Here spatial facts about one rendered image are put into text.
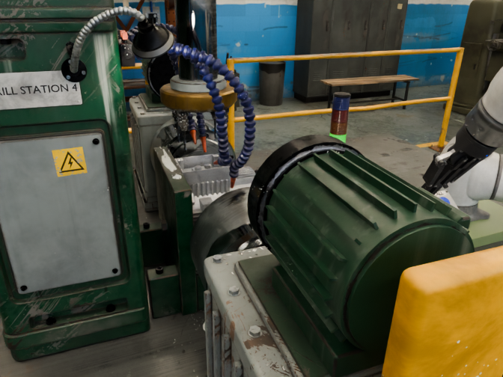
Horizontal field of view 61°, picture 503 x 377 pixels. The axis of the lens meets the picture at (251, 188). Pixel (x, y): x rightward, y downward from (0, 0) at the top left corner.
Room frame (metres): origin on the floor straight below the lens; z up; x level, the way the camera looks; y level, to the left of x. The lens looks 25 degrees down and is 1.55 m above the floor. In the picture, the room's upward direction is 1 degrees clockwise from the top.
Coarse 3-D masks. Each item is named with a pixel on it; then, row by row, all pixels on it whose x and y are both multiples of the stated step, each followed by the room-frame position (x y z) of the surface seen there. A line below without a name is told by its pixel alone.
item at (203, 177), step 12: (192, 156) 1.05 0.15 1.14; (204, 156) 1.06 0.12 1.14; (216, 156) 1.06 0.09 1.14; (192, 168) 1.01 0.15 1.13; (204, 168) 1.01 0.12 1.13; (216, 168) 0.97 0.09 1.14; (228, 168) 0.98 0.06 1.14; (192, 180) 0.95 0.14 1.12; (204, 180) 0.96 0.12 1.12; (216, 180) 0.97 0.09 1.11; (228, 180) 0.98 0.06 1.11; (192, 192) 0.95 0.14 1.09; (204, 192) 0.96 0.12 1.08; (216, 192) 0.97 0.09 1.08
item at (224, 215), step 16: (240, 192) 0.80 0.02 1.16; (208, 208) 0.79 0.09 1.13; (224, 208) 0.76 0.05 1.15; (240, 208) 0.74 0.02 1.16; (208, 224) 0.74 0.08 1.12; (224, 224) 0.71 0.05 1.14; (240, 224) 0.68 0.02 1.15; (192, 240) 0.76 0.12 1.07; (208, 240) 0.70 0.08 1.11; (224, 240) 0.67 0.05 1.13; (240, 240) 0.65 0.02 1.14; (256, 240) 0.64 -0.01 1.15; (192, 256) 0.76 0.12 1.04; (208, 256) 0.67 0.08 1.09
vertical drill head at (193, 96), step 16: (176, 0) 0.99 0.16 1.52; (192, 0) 0.97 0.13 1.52; (208, 0) 0.98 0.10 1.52; (176, 16) 0.99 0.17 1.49; (192, 16) 0.97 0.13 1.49; (208, 16) 0.98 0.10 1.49; (176, 32) 1.00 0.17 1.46; (192, 32) 0.97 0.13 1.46; (208, 32) 0.98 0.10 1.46; (192, 48) 0.97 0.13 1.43; (208, 48) 0.98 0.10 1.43; (192, 64) 0.97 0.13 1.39; (176, 80) 0.97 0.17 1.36; (192, 80) 0.97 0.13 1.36; (224, 80) 1.00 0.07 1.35; (160, 96) 0.98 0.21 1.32; (176, 96) 0.93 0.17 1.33; (192, 96) 0.92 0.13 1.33; (208, 96) 0.93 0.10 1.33; (224, 96) 0.95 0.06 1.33; (176, 112) 1.02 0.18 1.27; (192, 112) 0.93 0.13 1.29
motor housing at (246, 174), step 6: (240, 168) 1.07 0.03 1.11; (246, 168) 1.06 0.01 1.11; (240, 174) 1.03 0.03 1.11; (246, 174) 1.03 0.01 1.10; (252, 174) 1.03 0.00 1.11; (240, 180) 1.01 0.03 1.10; (246, 180) 1.01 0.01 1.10; (252, 180) 1.02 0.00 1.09; (234, 186) 1.00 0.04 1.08; (240, 186) 1.00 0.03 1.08; (246, 186) 1.01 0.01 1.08; (198, 198) 0.95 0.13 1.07; (198, 204) 0.94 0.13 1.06; (192, 210) 0.93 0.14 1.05; (198, 210) 0.93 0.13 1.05; (198, 216) 0.91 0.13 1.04
